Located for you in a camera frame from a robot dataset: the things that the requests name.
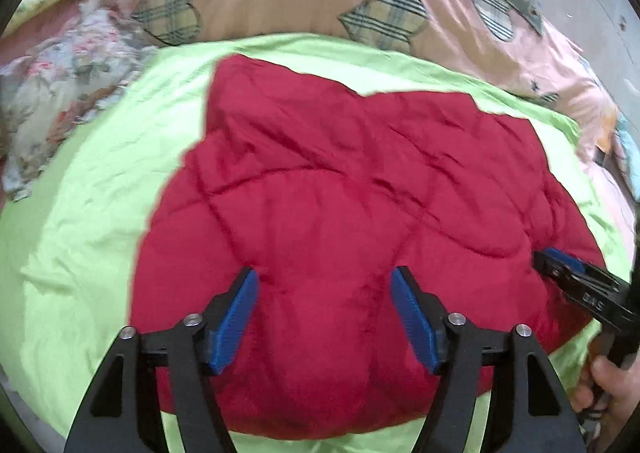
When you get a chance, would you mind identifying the person's right hand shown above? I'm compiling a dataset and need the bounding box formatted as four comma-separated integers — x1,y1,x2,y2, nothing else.
570,358,640,429

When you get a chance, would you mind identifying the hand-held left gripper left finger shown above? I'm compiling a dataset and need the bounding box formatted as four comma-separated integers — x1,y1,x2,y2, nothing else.
62,267,260,453

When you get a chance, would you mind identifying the red quilted jacket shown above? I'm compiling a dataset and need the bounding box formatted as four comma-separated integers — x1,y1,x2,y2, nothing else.
127,53,608,434

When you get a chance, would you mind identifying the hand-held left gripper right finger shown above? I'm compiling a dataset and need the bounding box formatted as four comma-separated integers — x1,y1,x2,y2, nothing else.
390,265,586,453

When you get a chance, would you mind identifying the pink bed sheet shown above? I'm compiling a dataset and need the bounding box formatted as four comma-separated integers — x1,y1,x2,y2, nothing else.
0,3,86,69

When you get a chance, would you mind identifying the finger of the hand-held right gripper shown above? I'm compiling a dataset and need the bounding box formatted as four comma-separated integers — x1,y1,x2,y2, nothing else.
544,247,601,280
532,253,578,295

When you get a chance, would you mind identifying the light green bed sheet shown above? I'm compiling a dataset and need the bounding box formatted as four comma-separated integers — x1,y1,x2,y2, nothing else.
0,33,636,453

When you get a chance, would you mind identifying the pale flower print cloth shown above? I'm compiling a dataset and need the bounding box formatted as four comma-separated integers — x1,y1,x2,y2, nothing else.
0,0,161,201

